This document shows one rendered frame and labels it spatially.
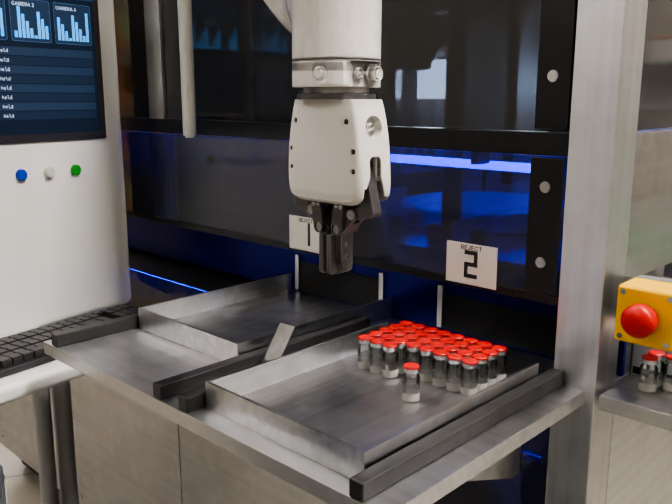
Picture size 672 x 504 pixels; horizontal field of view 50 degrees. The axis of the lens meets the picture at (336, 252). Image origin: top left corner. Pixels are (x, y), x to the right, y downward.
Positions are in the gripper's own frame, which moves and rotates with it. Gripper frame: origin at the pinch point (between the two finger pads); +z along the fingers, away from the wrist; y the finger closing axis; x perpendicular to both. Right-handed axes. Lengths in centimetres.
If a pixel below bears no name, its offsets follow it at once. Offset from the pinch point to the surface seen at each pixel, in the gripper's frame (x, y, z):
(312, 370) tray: -15.4, 19.2, 22.0
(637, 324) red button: -31.5, -18.5, 10.7
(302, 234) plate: -35, 42, 8
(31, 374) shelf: 4, 66, 30
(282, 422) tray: 2.3, 5.8, 19.5
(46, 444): -12, 101, 61
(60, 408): -16, 101, 53
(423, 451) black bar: -4.5, -8.2, 20.4
